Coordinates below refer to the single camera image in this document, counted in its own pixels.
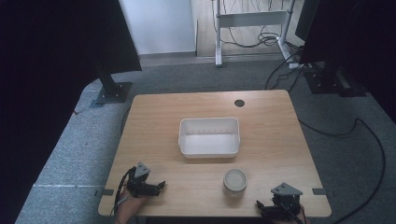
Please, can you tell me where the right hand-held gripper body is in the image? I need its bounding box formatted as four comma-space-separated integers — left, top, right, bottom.
270, 181, 304, 219

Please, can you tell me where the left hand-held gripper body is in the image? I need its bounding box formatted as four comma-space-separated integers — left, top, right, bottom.
125, 161, 157, 199

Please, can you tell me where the clear jar with white lid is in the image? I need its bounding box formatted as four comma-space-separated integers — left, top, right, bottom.
222, 168, 248, 198

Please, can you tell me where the white plastic bin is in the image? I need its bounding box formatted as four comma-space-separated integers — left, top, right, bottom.
177, 117, 241, 160

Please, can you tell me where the person's left hand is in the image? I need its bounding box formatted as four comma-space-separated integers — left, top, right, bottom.
115, 188, 148, 220

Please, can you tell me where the person's right hand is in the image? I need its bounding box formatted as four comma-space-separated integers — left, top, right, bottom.
270, 212, 312, 224

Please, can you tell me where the grey tape piece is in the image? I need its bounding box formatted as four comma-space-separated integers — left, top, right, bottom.
93, 188, 115, 198
311, 188, 336, 198

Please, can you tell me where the black metal stand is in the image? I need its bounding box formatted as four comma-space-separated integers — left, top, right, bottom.
93, 62, 134, 105
303, 61, 368, 98

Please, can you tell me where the dark curtain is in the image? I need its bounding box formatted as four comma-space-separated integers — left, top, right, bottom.
0, 0, 143, 224
299, 0, 396, 125

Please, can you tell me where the dark monitor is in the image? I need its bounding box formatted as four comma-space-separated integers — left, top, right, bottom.
294, 0, 321, 43

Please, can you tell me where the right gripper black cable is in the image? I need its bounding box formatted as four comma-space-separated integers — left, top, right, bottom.
278, 201, 307, 224

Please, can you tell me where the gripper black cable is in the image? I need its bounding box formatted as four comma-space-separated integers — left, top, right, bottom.
278, 201, 307, 224
112, 167, 138, 217

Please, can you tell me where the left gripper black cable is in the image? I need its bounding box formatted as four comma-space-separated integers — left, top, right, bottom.
112, 167, 138, 217

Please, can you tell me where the long black floor cable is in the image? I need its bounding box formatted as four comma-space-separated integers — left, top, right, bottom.
298, 118, 388, 224

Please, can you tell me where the black cables to power strip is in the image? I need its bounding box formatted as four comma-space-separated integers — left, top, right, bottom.
263, 50, 304, 93

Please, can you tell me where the black cable bundle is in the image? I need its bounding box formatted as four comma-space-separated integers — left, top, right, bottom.
219, 0, 301, 49

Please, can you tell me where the white desk frame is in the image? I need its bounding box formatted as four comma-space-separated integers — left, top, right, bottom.
212, 0, 297, 68

